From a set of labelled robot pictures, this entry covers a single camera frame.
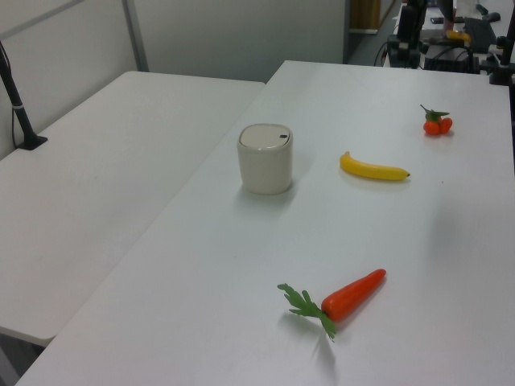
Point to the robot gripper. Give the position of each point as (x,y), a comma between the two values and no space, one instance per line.
(406,22)

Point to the beige garbage bin with lid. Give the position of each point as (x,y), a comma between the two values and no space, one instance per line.
(265,169)

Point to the dark equipment block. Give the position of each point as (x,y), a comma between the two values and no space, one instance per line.
(396,56)

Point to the black vertical pole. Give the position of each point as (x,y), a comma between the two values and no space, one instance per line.
(418,20)

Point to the small black flat device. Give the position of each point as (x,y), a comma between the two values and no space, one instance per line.
(436,20)

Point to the black equipment box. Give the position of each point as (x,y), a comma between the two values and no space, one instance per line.
(446,58)

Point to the light wooden cabinet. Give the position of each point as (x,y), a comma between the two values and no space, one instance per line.
(364,14)

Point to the small yellow object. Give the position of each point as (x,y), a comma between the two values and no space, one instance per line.
(458,35)

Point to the orange toy tomato cluster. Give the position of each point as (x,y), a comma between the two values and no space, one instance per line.
(432,128)

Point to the black handheld device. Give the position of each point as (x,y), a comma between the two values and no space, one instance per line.
(491,16)

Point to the black clamp stand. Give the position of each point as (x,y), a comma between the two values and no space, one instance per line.
(503,68)

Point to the yellow plastic banana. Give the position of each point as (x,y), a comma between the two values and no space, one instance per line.
(370,171)

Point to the orange plastic carrot green leaves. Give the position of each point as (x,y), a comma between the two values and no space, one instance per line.
(350,295)

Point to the grey metal partition post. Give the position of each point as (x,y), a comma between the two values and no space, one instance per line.
(346,32)

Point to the black camera pole with base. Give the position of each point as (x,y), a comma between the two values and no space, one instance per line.
(20,116)

